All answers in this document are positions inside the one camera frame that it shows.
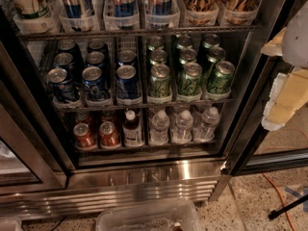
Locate green soda can front middle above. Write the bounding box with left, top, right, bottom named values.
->
left=178, top=63, right=202, bottom=96

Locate brown tea bottle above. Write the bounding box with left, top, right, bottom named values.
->
left=122, top=110, right=143, bottom=147

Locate orange soda can front right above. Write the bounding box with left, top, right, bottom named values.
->
left=99, top=121, right=121, bottom=149

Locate blue silver energy drink middle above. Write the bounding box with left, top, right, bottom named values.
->
left=110, top=0, right=137, bottom=18

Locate orange soda can back left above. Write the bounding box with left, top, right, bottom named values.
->
left=75, top=111, right=92, bottom=126

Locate green soda can back centre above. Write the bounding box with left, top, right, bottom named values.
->
left=175, top=35, right=193, bottom=50

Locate blue soda can front left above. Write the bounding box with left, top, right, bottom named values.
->
left=47, top=68, right=79, bottom=103

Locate stainless steel fridge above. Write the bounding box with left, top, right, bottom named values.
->
left=0, top=0, right=307, bottom=219

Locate green soda can middle centre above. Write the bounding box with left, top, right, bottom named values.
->
left=179, top=48, right=197, bottom=64

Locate orange soda can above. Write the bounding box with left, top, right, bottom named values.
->
left=75, top=111, right=92, bottom=126
left=73, top=123, right=97, bottom=151
left=99, top=121, right=121, bottom=149
left=101, top=110, right=116, bottom=124

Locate orange soda can back right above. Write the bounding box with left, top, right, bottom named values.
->
left=101, top=110, right=116, bottom=124

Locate blue soda can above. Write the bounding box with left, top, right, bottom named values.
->
left=85, top=51, right=106, bottom=68
left=58, top=39, right=82, bottom=62
left=47, top=68, right=79, bottom=103
left=116, top=65, right=141, bottom=100
left=54, top=52, right=80, bottom=79
left=87, top=38, right=109, bottom=56
left=116, top=50, right=138, bottom=66
left=82, top=66, right=111, bottom=101

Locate blue soda can middle right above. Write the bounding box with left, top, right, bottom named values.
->
left=116, top=50, right=138, bottom=66

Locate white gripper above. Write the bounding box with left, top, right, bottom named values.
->
left=261, top=1, right=308, bottom=131

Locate green soda can front left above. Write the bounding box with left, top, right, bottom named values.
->
left=148, top=64, right=170, bottom=98

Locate blue soda can back left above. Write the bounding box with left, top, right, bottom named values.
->
left=58, top=39, right=82, bottom=62

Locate orange soda can front left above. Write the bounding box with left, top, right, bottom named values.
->
left=73, top=123, right=97, bottom=151

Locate blue soda can front right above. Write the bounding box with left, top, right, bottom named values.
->
left=116, top=65, right=141, bottom=100

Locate orange cable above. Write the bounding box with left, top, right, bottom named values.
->
left=262, top=172, right=296, bottom=231

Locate blue silver energy drink left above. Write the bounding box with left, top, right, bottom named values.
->
left=63, top=0, right=94, bottom=18

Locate blue soda can front middle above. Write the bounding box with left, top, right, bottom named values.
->
left=82, top=66, right=111, bottom=101

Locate blue soda can middle left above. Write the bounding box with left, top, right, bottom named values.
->
left=54, top=52, right=80, bottom=79

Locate green soda can back right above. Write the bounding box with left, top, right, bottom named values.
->
left=198, top=34, right=220, bottom=56

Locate blue soda can back centre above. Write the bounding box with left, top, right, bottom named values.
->
left=87, top=38, right=109, bottom=56

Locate green soda can middle left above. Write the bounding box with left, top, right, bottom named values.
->
left=149, top=49, right=167, bottom=65

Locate green soda can front right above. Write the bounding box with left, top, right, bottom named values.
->
left=206, top=61, right=235, bottom=95

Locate green soda can back left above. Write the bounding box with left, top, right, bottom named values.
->
left=146, top=36, right=165, bottom=52

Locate green soda can middle right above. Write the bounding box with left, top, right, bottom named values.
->
left=203, top=46, right=226, bottom=79

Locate clear water bottle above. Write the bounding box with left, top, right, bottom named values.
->
left=192, top=107, right=220, bottom=141
left=150, top=110, right=170, bottom=145
left=171, top=110, right=193, bottom=144

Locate black tripod leg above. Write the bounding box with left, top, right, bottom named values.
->
left=269, top=194, right=308, bottom=220

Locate clear plastic bin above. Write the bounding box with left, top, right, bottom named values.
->
left=95, top=199, right=202, bottom=231

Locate blue soda can middle centre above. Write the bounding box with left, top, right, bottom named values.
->
left=85, top=51, right=106, bottom=68

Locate white patterned can top shelf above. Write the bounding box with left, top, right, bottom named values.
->
left=10, top=0, right=50, bottom=20

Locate green soda can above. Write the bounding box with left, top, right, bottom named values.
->
left=148, top=64, right=170, bottom=98
left=203, top=46, right=226, bottom=79
left=146, top=36, right=165, bottom=52
left=175, top=35, right=193, bottom=50
left=179, top=48, right=197, bottom=64
left=198, top=34, right=220, bottom=56
left=206, top=61, right=235, bottom=95
left=149, top=49, right=167, bottom=65
left=178, top=63, right=202, bottom=96

